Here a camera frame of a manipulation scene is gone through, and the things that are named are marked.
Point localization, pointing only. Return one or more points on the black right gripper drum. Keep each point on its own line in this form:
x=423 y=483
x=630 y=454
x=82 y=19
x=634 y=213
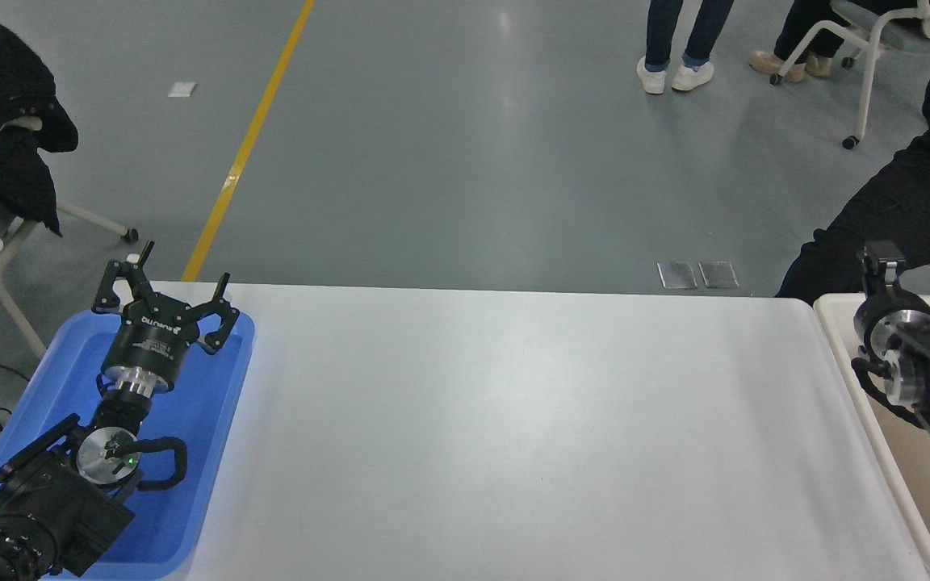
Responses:
x=867 y=316

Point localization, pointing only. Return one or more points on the white frame wheeled chair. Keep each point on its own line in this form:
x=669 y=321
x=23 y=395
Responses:
x=869 y=48

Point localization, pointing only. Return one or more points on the standing person in black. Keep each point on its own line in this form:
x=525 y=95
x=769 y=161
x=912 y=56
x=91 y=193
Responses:
x=901 y=210

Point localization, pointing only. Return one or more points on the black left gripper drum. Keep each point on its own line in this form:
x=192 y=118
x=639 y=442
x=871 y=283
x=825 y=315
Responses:
x=146 y=343

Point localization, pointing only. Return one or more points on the white chair leg with caster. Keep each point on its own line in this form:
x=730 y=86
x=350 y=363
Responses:
x=90 y=218

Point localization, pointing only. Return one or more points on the seated person in black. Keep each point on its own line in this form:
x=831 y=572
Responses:
x=5 y=97

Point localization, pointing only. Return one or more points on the large pale plastic bin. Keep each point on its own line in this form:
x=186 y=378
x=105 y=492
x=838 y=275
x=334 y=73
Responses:
x=917 y=484

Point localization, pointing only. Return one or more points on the seated person with tan shoes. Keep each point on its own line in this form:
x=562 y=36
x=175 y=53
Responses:
x=804 y=28

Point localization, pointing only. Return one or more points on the silver floor plate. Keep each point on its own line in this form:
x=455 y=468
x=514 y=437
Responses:
x=677 y=274
x=718 y=273

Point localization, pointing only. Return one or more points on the blue plastic tray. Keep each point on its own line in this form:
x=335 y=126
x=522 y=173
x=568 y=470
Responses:
x=207 y=420

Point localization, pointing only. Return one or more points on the walking person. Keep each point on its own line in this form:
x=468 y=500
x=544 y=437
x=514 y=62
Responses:
x=687 y=32

